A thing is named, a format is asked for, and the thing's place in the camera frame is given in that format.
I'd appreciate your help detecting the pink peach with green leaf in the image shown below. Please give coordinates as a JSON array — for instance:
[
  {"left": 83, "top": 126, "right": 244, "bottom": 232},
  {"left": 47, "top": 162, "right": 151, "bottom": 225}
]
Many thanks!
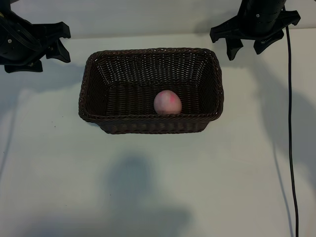
[{"left": 153, "top": 89, "right": 183, "bottom": 115}]

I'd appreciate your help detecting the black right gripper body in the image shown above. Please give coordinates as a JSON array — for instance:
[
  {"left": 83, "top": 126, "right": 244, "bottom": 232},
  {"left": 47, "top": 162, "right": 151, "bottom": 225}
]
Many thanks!
[{"left": 209, "top": 5, "right": 301, "bottom": 44}]

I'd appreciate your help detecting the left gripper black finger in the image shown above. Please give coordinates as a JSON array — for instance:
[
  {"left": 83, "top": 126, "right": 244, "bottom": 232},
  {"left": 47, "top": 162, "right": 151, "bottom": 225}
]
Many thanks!
[
  {"left": 4, "top": 60, "right": 44, "bottom": 74},
  {"left": 45, "top": 39, "right": 72, "bottom": 63}
]

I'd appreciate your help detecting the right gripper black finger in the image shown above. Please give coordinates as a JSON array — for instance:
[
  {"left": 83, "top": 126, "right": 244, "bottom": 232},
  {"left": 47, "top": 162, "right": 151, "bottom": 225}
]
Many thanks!
[
  {"left": 226, "top": 38, "right": 244, "bottom": 61},
  {"left": 253, "top": 29, "right": 284, "bottom": 55}
]

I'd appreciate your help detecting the black ribbed flat cable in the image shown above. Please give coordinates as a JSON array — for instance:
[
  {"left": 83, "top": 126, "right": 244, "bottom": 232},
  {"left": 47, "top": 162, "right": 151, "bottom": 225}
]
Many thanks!
[{"left": 0, "top": 12, "right": 41, "bottom": 52}]

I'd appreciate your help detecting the black hanging cable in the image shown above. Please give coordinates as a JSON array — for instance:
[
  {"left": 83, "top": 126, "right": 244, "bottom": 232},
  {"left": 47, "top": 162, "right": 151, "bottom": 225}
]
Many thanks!
[{"left": 281, "top": 4, "right": 301, "bottom": 237}]

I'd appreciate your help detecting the dark brown wicker basket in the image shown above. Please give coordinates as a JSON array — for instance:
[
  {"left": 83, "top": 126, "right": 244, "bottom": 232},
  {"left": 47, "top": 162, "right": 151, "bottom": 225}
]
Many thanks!
[{"left": 78, "top": 47, "right": 225, "bottom": 135}]

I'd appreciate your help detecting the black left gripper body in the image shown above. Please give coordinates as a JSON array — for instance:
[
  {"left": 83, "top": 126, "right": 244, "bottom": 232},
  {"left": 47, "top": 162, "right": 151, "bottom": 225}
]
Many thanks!
[{"left": 0, "top": 11, "right": 72, "bottom": 67}]

